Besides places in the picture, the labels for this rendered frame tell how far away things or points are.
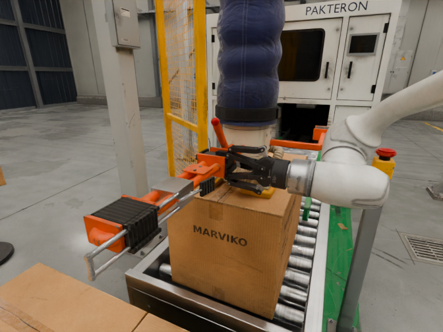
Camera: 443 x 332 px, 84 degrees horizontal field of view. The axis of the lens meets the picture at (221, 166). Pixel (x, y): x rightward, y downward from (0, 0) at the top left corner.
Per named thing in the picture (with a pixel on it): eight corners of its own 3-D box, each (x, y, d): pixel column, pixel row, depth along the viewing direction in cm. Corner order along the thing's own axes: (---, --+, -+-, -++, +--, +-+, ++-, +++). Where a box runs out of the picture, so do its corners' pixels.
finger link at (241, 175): (267, 170, 66) (267, 174, 66) (229, 171, 71) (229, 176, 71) (263, 174, 63) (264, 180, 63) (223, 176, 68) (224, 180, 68)
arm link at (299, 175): (308, 204, 57) (282, 199, 60) (311, 188, 65) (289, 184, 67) (313, 167, 54) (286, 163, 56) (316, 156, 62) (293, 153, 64)
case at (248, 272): (229, 210, 148) (231, 145, 135) (298, 226, 133) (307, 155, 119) (171, 281, 97) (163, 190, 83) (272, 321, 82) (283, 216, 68)
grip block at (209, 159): (208, 164, 77) (207, 145, 75) (237, 168, 73) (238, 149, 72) (194, 172, 70) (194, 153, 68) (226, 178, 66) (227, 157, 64)
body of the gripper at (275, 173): (287, 164, 57) (249, 158, 61) (284, 196, 60) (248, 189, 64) (293, 155, 64) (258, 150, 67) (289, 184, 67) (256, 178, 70)
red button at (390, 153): (372, 155, 102) (375, 146, 101) (393, 157, 100) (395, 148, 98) (375, 161, 96) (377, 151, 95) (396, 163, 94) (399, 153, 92)
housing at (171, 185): (170, 193, 58) (169, 175, 56) (196, 199, 55) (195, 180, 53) (150, 206, 52) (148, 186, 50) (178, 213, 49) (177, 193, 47)
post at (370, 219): (335, 327, 137) (373, 155, 102) (348, 332, 134) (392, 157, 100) (334, 338, 131) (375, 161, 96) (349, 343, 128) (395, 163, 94)
